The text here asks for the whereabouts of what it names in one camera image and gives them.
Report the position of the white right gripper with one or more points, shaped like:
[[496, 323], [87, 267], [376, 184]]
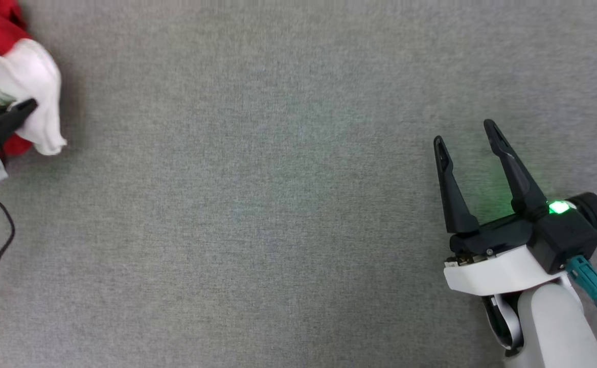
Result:
[[498, 266]]

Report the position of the red and white garment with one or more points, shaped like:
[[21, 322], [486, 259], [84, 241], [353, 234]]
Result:
[[28, 71]]

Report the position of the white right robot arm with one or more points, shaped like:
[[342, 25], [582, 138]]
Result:
[[554, 332]]

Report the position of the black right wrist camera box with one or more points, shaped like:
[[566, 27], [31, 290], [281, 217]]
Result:
[[569, 230]]

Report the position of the teal right camera connector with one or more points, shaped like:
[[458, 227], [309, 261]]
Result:
[[590, 283]]

